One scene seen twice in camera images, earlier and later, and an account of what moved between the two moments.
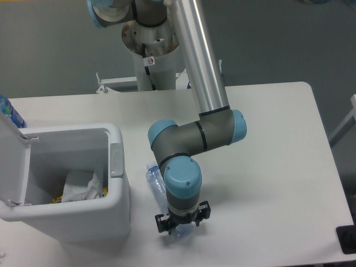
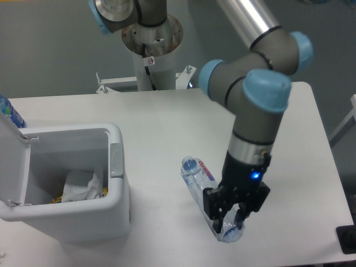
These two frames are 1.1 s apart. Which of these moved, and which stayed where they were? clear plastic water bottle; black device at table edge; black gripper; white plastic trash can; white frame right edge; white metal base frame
Moved: black gripper; clear plastic water bottle
Stayed: white metal base frame; white frame right edge; white plastic trash can; black device at table edge
